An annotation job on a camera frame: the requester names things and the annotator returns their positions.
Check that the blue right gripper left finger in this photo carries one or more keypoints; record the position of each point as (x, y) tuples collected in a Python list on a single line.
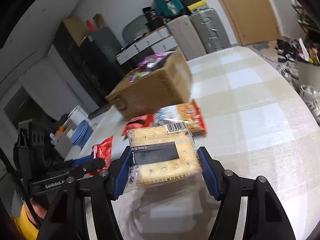
[(120, 172)]

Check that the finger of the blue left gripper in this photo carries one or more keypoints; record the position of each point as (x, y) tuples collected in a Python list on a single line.
[(82, 160)]

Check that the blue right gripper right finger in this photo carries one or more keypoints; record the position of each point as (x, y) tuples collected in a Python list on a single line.
[(210, 173)]

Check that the red black snack packet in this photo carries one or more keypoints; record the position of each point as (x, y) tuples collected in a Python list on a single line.
[(103, 151)]

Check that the cracker pack with black label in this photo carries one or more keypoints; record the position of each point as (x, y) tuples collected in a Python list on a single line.
[(162, 154)]

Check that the white orange noodle snack bag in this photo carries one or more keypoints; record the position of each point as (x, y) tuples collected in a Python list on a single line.
[(189, 113)]

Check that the purple candy snack bag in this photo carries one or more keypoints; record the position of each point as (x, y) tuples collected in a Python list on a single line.
[(154, 59)]

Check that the red chip bag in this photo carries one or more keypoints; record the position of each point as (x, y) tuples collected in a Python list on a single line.
[(142, 121)]

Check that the person left hand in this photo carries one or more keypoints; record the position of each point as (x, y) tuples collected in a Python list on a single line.
[(39, 209)]

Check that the blue bowls stack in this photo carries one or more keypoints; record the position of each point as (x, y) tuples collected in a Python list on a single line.
[(81, 134)]

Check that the white electric kettle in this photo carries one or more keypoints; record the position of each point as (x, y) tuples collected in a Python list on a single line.
[(77, 115)]

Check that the checkered tablecloth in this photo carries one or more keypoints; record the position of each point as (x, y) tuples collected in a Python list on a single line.
[(257, 125)]

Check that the brown cardboard SF box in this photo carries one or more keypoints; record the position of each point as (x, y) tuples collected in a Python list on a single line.
[(169, 85)]

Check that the black refrigerator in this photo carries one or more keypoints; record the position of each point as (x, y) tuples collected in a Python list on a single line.
[(98, 51)]

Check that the white high-top sneaker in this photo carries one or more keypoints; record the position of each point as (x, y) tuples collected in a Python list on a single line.
[(311, 98)]

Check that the silver suitcase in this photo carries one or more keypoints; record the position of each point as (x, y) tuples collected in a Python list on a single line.
[(210, 30)]

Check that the white trash bin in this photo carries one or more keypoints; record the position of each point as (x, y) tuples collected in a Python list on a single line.
[(309, 74)]

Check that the white drawer desk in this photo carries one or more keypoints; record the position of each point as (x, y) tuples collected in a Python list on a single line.
[(155, 42)]

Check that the beige suitcase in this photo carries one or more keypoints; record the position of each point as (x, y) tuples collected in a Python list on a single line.
[(187, 37)]

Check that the wooden door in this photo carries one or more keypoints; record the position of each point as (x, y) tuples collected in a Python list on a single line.
[(252, 20)]

